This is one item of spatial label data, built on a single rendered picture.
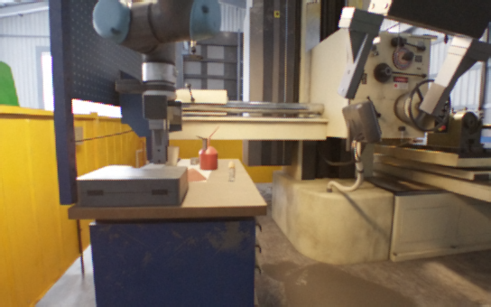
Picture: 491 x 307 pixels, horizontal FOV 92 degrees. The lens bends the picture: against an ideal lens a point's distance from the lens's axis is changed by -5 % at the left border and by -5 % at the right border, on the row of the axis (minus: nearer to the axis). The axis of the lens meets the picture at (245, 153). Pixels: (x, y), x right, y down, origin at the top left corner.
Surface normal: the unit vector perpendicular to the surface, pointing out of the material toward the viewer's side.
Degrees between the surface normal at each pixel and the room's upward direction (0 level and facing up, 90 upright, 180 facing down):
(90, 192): 90
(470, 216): 90
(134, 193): 90
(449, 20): 113
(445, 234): 90
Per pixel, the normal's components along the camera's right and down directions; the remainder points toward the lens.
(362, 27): 0.05, 0.50
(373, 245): 0.17, 0.11
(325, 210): -0.45, 0.10
